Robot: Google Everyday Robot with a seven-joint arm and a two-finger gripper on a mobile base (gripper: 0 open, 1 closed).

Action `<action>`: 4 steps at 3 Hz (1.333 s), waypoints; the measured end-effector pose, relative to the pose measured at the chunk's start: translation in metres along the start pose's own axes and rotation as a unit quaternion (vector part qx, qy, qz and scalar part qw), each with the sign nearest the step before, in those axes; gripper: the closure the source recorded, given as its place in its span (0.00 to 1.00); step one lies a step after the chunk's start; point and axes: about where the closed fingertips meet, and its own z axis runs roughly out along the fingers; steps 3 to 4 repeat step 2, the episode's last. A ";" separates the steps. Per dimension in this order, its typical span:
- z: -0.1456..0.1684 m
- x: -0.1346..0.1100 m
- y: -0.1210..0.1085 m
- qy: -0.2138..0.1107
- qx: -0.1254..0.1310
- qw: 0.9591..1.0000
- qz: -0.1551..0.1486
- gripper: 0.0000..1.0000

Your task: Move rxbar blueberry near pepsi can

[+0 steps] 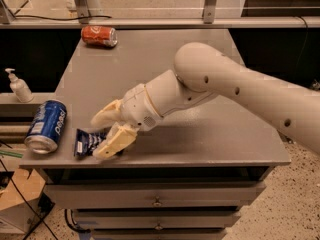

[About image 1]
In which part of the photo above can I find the metal frame rail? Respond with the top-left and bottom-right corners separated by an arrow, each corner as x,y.
0,16 -> 320,29

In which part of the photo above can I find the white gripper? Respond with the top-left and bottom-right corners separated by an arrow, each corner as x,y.
90,70 -> 217,160

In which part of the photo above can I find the blue pepsi can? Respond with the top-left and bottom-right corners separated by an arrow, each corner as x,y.
24,100 -> 67,154

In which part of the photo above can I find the orange soda can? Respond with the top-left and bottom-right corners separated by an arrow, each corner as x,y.
81,25 -> 118,47

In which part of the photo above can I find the grey drawer cabinet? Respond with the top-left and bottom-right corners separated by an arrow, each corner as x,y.
21,29 -> 290,240

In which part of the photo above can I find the cardboard box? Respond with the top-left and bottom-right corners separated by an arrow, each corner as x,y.
0,169 -> 46,234

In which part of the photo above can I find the white pump bottle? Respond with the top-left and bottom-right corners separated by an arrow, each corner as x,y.
5,68 -> 33,103

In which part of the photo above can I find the blue rxbar blueberry wrapper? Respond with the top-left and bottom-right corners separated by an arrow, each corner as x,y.
74,129 -> 122,159

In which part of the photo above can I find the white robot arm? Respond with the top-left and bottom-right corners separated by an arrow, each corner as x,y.
91,42 -> 320,159

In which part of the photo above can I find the black cable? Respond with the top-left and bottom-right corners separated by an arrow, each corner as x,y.
13,14 -> 113,22

